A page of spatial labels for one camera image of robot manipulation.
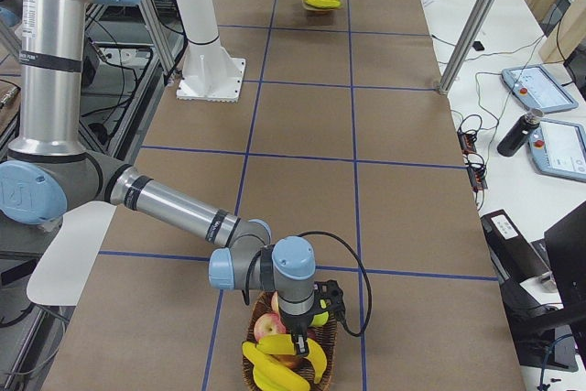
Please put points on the yellow banana top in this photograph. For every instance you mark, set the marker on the yellow banana top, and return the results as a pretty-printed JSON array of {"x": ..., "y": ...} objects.
[{"x": 314, "y": 6}]

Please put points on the black printer box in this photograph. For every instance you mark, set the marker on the black printer box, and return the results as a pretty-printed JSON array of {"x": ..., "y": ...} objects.
[{"x": 519, "y": 259}]

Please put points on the woven wicker basket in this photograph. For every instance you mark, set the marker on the woven wicker basket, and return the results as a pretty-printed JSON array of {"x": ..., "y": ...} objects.
[{"x": 325, "y": 336}]

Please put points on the teach pendant far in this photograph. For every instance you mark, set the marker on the teach pendant far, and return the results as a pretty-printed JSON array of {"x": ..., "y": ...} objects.
[{"x": 534, "y": 87}]

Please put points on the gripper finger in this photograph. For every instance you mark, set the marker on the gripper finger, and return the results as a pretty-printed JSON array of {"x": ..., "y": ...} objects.
[{"x": 300, "y": 344}]

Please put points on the red peach upper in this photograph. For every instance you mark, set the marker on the red peach upper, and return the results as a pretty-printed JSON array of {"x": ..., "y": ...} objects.
[{"x": 274, "y": 303}]

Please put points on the red peach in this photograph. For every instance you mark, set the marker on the red peach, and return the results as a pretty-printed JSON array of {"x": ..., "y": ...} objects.
[
  {"x": 268, "y": 324},
  {"x": 274, "y": 303}
]

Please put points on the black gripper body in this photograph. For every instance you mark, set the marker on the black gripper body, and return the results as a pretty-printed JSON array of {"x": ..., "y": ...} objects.
[{"x": 297, "y": 325}]

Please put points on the yellow banana bottom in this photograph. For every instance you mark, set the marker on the yellow banana bottom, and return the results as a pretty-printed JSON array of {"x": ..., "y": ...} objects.
[{"x": 270, "y": 374}]

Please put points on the aluminium frame post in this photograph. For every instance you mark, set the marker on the aluminium frame post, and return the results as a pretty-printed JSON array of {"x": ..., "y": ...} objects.
[{"x": 470, "y": 31}]

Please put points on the teach pendant near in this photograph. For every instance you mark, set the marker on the teach pendant near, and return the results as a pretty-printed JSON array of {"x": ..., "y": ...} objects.
[{"x": 557, "y": 149}]

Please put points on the black small box device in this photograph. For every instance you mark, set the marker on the black small box device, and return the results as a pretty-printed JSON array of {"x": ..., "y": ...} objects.
[{"x": 478, "y": 45}]

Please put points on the black water bottle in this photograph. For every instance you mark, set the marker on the black water bottle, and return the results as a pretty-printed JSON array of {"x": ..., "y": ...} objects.
[{"x": 519, "y": 133}]

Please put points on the black monitor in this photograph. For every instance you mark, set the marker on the black monitor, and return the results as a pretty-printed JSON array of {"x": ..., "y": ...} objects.
[{"x": 565, "y": 246}]

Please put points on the red peach middle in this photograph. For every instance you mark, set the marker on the red peach middle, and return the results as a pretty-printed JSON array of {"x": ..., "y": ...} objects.
[{"x": 268, "y": 324}]

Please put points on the teach pendant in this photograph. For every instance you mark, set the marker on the teach pendant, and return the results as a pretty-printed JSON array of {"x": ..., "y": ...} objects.
[
  {"x": 534, "y": 87},
  {"x": 557, "y": 149}
]

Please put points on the white chair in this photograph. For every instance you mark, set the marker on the white chair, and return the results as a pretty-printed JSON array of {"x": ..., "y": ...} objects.
[{"x": 64, "y": 268}]

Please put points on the red apple lower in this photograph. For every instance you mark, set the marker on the red apple lower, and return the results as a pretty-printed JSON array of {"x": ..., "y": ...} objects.
[{"x": 292, "y": 362}]

